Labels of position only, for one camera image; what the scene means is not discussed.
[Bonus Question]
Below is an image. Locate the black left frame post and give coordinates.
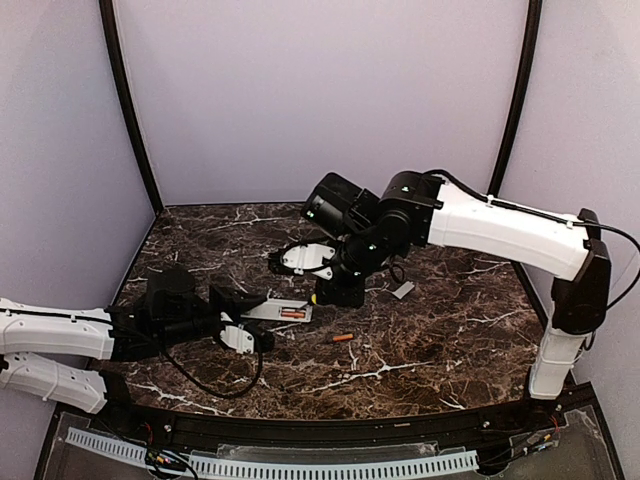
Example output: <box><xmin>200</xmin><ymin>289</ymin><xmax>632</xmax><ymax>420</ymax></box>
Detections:
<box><xmin>98</xmin><ymin>0</ymin><xmax>164</xmax><ymax>216</ymax></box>

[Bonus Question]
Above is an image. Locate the white battery cover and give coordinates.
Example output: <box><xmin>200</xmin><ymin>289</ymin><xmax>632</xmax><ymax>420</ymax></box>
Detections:
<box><xmin>392</xmin><ymin>281</ymin><xmax>415</xmax><ymax>300</ymax></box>

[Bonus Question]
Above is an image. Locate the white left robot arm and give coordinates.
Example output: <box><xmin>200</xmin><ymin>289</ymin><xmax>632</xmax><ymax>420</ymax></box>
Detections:
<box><xmin>1</xmin><ymin>268</ymin><xmax>274</xmax><ymax>414</ymax></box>

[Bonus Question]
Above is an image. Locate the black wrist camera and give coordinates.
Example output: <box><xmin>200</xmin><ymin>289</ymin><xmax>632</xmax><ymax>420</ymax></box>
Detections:
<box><xmin>268</xmin><ymin>243</ymin><xmax>336</xmax><ymax>280</ymax></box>
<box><xmin>219</xmin><ymin>323</ymin><xmax>275</xmax><ymax>354</ymax></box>

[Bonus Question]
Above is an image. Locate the white remote control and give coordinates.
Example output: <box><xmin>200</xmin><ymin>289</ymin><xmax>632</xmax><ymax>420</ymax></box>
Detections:
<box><xmin>241</xmin><ymin>299</ymin><xmax>312</xmax><ymax>323</ymax></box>

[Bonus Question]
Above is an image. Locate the black front table rail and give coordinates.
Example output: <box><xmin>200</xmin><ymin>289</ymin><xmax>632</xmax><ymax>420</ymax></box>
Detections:
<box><xmin>90</xmin><ymin>401</ymin><xmax>556</xmax><ymax>450</ymax></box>

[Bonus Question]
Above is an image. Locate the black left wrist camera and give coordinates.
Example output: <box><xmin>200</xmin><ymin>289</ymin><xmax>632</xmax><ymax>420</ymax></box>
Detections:
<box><xmin>219</xmin><ymin>323</ymin><xmax>275</xmax><ymax>354</ymax></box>

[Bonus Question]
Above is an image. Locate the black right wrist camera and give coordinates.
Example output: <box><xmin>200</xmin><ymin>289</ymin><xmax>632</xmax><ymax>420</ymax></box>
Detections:
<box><xmin>268</xmin><ymin>243</ymin><xmax>336</xmax><ymax>280</ymax></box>

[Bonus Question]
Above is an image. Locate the white slotted cable duct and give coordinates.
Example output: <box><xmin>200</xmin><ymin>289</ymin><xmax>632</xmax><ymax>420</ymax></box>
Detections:
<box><xmin>65</xmin><ymin>427</ymin><xmax>479</xmax><ymax>479</ymax></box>

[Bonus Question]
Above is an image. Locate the black right frame post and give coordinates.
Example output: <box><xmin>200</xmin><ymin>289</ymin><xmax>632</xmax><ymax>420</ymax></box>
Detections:
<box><xmin>488</xmin><ymin>0</ymin><xmax>543</xmax><ymax>196</ymax></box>

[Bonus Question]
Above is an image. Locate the black frame post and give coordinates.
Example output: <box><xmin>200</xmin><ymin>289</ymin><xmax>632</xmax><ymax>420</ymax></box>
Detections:
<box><xmin>98</xmin><ymin>0</ymin><xmax>164</xmax><ymax>216</ymax></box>
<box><xmin>488</xmin><ymin>0</ymin><xmax>543</xmax><ymax>196</ymax></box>

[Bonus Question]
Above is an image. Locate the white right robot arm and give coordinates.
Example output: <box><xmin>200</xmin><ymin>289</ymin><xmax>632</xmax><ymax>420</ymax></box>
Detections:
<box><xmin>301</xmin><ymin>170</ymin><xmax>616</xmax><ymax>400</ymax></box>

